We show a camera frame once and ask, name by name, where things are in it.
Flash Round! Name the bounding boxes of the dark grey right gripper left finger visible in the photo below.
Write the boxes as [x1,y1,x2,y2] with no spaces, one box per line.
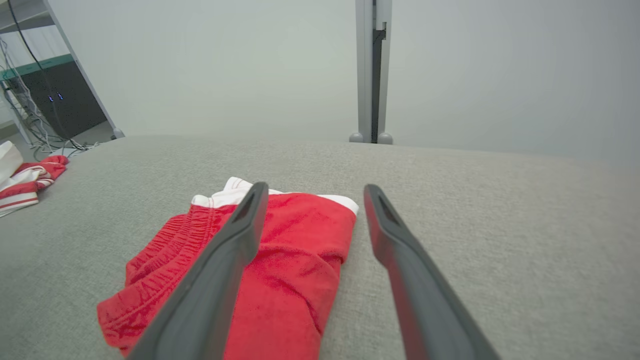
[124,182,270,360]

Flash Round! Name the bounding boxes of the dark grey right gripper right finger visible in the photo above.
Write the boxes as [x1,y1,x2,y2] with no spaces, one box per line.
[365,184,502,360]

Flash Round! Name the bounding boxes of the red shorts with white trim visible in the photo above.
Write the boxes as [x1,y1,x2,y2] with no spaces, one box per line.
[96,176,360,360]

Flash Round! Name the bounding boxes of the red white striped garment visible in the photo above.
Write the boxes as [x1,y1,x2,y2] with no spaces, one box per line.
[0,154,70,217]

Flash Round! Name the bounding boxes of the black cabinet with blue lights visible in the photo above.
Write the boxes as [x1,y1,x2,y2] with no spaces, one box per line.
[0,54,109,142]

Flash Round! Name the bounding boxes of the white cloth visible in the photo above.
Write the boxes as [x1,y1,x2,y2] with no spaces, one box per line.
[0,140,25,184]

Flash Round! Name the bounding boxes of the grey metal shelf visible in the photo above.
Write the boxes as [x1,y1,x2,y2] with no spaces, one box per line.
[0,0,55,35]

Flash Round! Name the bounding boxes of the white cable tangle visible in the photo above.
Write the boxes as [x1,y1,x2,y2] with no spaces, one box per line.
[0,37,97,154]

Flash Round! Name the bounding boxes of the grey metal partition post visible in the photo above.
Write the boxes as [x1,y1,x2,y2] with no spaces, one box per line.
[349,0,394,146]

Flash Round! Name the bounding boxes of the grey partition end frame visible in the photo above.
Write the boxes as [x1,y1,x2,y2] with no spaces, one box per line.
[42,0,126,140]

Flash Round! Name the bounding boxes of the thin black cable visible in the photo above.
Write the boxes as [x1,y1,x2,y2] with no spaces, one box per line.
[6,0,86,150]

